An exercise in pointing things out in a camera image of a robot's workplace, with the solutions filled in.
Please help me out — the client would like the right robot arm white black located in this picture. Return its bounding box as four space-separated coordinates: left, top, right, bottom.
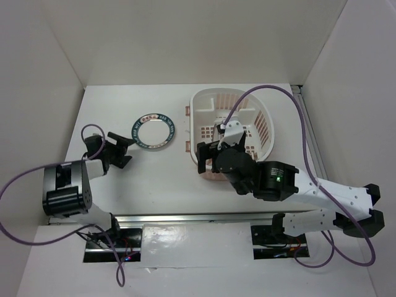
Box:
196 142 385 243

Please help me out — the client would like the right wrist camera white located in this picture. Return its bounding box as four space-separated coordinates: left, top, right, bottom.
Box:
217 117 244 150

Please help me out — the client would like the aluminium rail front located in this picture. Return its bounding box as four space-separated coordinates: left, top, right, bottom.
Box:
48 209 316 226

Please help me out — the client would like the white plate orange sunburst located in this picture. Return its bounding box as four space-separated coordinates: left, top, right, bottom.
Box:
212 124 224 141

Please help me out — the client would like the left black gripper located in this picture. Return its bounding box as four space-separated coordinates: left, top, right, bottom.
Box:
101 132 136 169

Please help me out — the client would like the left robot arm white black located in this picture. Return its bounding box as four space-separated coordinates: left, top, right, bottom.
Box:
42 132 135 247

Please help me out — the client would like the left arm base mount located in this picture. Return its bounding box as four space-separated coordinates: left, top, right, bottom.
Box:
80 228 142 263

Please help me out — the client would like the aluminium rail right side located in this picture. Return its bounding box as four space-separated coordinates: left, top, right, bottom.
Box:
291 85 327 179

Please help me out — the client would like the aluminium rail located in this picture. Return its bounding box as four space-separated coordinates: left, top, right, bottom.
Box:
291 85 327 179
48 209 316 226

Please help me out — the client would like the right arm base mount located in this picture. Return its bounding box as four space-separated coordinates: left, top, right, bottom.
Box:
251 225 309 260

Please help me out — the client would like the white plate dark teal rim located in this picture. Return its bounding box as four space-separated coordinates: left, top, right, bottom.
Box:
131 113 176 150

